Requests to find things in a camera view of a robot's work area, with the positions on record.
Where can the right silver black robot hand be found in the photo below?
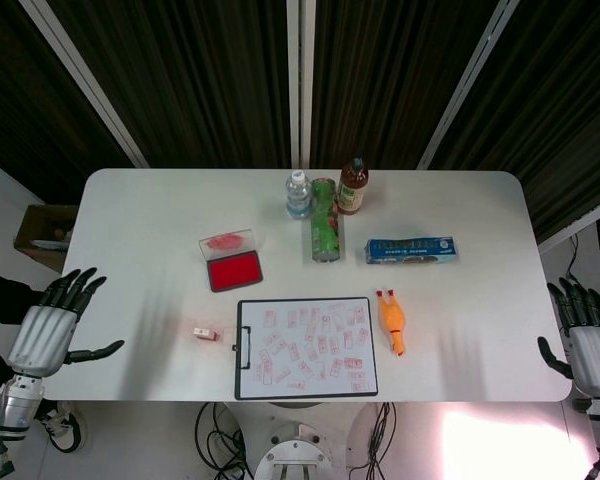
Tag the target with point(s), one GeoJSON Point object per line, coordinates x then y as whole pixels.
{"type": "Point", "coordinates": [595, 355]}

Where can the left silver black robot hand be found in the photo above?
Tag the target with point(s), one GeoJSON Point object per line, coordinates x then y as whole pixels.
{"type": "Point", "coordinates": [37, 335]}

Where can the small white and red block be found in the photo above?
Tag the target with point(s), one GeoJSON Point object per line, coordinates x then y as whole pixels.
{"type": "Point", "coordinates": [205, 334]}

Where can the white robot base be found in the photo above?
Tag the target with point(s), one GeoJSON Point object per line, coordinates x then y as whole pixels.
{"type": "Point", "coordinates": [295, 452]}

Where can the red ink pad with lid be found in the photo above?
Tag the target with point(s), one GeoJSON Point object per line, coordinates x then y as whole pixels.
{"type": "Point", "coordinates": [232, 272]}

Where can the yellow rubber chicken toy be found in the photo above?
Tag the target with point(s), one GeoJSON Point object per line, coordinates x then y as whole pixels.
{"type": "Point", "coordinates": [392, 320]}

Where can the person's black trouser legs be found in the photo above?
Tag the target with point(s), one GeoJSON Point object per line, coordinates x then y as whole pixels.
{"type": "Point", "coordinates": [5, 300]}

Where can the black and white sneaker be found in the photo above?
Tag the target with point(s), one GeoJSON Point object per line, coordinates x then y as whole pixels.
{"type": "Point", "coordinates": [65, 427]}

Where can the brown cardboard box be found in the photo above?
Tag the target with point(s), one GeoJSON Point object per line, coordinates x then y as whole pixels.
{"type": "Point", "coordinates": [40, 225]}

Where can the black clipboard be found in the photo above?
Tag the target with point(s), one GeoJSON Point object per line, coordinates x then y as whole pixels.
{"type": "Point", "coordinates": [238, 350]}

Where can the blue cookie box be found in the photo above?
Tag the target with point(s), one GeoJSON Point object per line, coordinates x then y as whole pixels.
{"type": "Point", "coordinates": [410, 250]}

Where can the dark pleated curtain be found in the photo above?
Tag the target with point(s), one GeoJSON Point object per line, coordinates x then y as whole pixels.
{"type": "Point", "coordinates": [560, 100]}
{"type": "Point", "coordinates": [390, 75]}
{"type": "Point", "coordinates": [190, 75]}
{"type": "Point", "coordinates": [20, 100]}

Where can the white paper with red stamps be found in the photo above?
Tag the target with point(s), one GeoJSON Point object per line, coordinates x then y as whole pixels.
{"type": "Point", "coordinates": [310, 350]}

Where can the brown tea bottle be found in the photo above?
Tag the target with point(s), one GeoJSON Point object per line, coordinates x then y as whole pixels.
{"type": "Point", "coordinates": [352, 192]}

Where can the clear water bottle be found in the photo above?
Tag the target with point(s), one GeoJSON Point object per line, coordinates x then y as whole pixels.
{"type": "Point", "coordinates": [298, 197]}

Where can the green chip can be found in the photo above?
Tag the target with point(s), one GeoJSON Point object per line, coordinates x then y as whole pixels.
{"type": "Point", "coordinates": [325, 230]}

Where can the white frame post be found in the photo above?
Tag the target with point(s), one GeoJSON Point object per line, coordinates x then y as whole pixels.
{"type": "Point", "coordinates": [467, 85]}
{"type": "Point", "coordinates": [80, 80]}
{"type": "Point", "coordinates": [301, 85]}
{"type": "Point", "coordinates": [580, 225]}

